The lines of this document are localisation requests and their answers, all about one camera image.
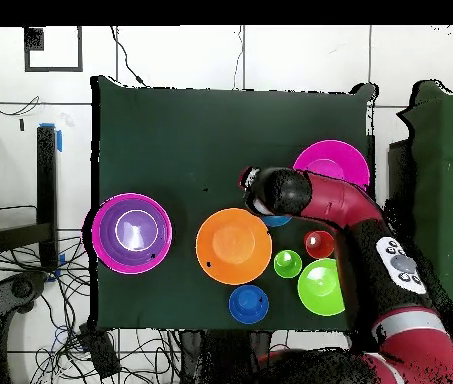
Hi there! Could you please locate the translucent blue bowl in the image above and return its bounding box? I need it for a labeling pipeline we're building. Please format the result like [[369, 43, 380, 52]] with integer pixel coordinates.
[[261, 214, 294, 229]]

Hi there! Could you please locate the purple plastic bowl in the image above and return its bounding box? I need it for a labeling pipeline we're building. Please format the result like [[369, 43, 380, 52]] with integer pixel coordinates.
[[99, 198, 169, 268]]

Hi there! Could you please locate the pink plastic bowl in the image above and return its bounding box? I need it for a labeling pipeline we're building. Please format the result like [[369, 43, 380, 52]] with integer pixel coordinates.
[[90, 192, 174, 276], [292, 139, 371, 192]]

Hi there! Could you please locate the orange plastic bowl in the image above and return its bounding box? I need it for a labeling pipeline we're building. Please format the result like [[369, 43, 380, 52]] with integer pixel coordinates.
[[195, 207, 274, 286]]

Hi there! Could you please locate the dark green tablecloth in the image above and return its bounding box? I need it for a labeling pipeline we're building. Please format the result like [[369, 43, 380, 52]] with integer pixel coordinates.
[[90, 75, 379, 333]]

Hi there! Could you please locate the green plastic cup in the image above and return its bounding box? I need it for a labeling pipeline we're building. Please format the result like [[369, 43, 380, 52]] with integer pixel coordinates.
[[272, 249, 304, 279]]

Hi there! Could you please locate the orange-red plastic cup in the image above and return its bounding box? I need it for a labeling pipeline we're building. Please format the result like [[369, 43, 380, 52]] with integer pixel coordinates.
[[303, 229, 336, 260]]

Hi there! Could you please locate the dark blue bowl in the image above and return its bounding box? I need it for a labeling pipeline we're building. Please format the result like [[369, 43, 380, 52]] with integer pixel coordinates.
[[228, 284, 270, 325]]

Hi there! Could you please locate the green plastic bowl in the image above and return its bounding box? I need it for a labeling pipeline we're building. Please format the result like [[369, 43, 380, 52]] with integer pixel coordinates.
[[296, 258, 347, 317]]

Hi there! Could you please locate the black stand with blue tape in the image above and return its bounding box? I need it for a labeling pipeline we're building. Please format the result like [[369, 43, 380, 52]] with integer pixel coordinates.
[[0, 122, 65, 283]]

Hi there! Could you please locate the black power adapter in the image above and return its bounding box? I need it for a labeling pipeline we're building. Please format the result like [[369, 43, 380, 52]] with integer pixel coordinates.
[[77, 322, 122, 380]]

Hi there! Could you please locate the black cable with plug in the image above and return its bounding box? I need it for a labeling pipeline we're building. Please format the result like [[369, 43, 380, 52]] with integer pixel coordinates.
[[108, 25, 149, 87]]

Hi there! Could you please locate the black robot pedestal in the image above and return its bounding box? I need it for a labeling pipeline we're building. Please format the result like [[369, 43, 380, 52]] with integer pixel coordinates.
[[177, 329, 273, 384]]

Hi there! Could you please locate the black floor cable tangle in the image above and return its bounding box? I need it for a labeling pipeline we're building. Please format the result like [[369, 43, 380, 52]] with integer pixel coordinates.
[[0, 235, 183, 384]]

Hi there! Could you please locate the black pedestal foot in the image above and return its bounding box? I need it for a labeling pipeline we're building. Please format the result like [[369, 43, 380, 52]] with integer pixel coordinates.
[[0, 270, 49, 317]]

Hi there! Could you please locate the black square floor frame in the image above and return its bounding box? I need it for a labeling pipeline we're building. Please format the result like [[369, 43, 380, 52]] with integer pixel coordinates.
[[23, 25, 84, 74]]

